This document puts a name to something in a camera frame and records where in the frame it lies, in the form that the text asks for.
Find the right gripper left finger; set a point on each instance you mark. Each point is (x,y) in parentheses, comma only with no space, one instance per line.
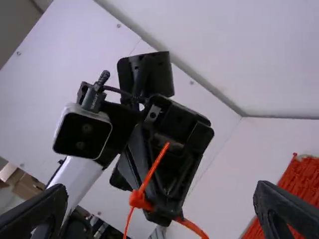
(37,214)

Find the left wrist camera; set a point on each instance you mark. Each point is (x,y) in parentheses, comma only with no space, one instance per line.
(82,132)

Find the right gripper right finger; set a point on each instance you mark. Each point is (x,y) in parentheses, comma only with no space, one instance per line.
(286,211)

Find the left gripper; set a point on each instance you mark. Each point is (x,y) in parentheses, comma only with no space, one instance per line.
(179,119)

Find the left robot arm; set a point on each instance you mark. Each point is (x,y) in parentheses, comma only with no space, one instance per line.
(82,174)

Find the brown cardboard box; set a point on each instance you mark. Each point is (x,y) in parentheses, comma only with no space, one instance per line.
(22,181)

